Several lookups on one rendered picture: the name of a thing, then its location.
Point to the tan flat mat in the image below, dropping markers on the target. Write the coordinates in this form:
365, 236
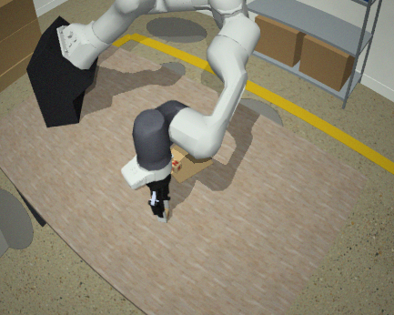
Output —
190, 165

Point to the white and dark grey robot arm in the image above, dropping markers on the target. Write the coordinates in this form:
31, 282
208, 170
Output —
156, 130

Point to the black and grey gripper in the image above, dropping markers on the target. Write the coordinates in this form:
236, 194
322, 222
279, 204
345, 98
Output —
157, 197

